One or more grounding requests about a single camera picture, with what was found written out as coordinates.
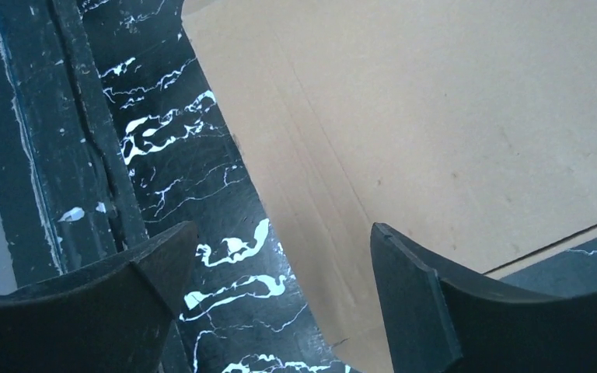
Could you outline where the aluminium rail base frame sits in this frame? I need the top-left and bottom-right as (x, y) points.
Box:
(0, 1), (189, 372)

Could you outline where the brown cardboard box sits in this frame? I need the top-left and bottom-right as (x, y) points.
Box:
(182, 1), (597, 372)

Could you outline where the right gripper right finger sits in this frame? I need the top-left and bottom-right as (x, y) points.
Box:
(370, 223), (597, 372)

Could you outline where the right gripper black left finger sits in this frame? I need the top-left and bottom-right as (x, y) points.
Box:
(0, 221), (197, 372)

